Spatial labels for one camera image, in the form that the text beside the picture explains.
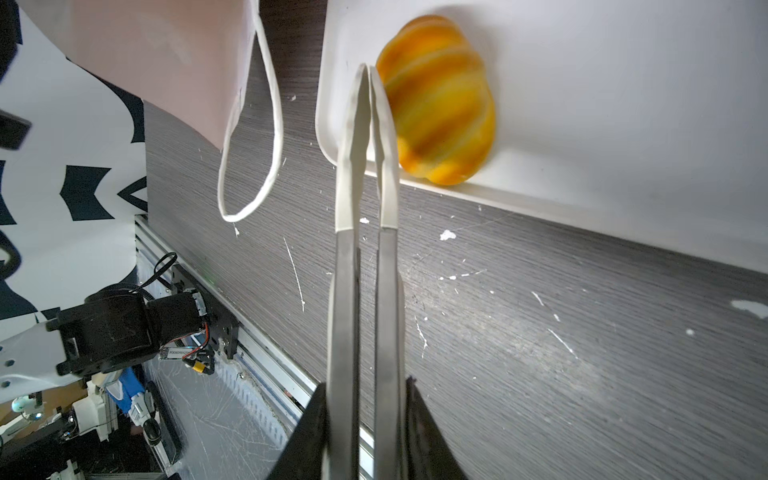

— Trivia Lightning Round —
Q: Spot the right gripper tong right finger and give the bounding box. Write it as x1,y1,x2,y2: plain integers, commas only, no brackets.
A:
369,66,407,479

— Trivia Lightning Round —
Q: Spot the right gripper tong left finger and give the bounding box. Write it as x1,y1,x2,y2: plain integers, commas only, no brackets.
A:
323,64,371,479

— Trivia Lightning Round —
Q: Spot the yellow striped fake bread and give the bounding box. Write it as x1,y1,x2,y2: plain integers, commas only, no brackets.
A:
376,15,496,186

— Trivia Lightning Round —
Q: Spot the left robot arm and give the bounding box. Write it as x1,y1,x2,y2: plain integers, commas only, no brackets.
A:
1,291,207,403

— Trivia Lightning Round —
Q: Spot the white plastic tray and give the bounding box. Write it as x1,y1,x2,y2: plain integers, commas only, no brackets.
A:
315,1,767,272

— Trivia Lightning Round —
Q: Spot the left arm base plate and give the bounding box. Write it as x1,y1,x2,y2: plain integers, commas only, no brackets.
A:
173,267,239,375

